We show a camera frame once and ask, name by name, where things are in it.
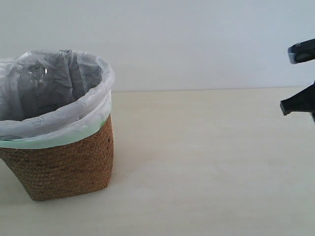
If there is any translucent green-edged bin liner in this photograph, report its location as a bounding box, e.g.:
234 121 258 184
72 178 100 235
0 50 115 149

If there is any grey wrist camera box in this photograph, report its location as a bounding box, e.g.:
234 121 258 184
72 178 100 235
287 39 315 64

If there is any woven wicker trash basket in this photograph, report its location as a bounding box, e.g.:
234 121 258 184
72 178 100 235
0 117 114 201

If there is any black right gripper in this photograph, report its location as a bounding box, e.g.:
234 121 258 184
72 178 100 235
280 83 315 121

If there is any red label plastic bottle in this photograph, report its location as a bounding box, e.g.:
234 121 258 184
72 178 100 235
20 64 48 118

